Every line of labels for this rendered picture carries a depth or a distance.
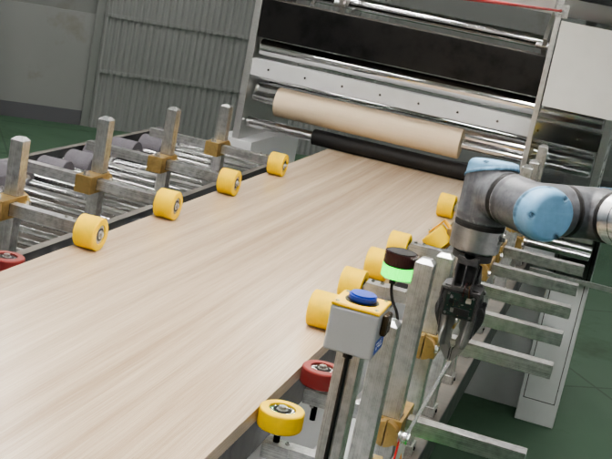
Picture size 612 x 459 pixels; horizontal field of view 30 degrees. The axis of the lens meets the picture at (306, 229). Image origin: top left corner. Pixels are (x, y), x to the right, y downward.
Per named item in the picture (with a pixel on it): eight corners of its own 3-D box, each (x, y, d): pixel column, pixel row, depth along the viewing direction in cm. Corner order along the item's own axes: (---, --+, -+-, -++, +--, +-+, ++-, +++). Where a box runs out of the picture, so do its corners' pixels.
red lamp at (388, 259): (418, 264, 210) (421, 253, 210) (412, 270, 205) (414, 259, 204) (387, 256, 212) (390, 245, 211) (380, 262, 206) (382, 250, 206)
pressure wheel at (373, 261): (393, 245, 292) (383, 266, 286) (392, 267, 297) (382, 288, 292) (371, 239, 293) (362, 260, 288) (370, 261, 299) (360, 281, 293)
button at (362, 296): (378, 305, 159) (381, 293, 159) (372, 311, 155) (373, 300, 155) (351, 298, 160) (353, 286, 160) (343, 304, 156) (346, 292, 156)
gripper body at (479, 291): (433, 315, 203) (447, 250, 200) (441, 304, 211) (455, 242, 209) (474, 326, 201) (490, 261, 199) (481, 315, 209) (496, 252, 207)
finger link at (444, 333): (426, 361, 207) (438, 313, 205) (433, 352, 212) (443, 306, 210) (443, 366, 206) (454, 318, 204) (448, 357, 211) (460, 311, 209)
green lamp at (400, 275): (415, 277, 211) (418, 266, 210) (409, 284, 205) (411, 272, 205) (384, 269, 212) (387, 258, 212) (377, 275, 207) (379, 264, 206)
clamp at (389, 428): (409, 426, 223) (414, 402, 222) (394, 451, 210) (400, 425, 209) (382, 418, 224) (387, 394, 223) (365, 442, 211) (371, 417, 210)
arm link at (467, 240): (458, 216, 209) (510, 229, 206) (452, 241, 210) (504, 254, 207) (450, 224, 200) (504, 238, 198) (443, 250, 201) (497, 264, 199)
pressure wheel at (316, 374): (336, 418, 226) (348, 364, 223) (325, 432, 218) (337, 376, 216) (299, 407, 228) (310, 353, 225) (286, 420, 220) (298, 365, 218)
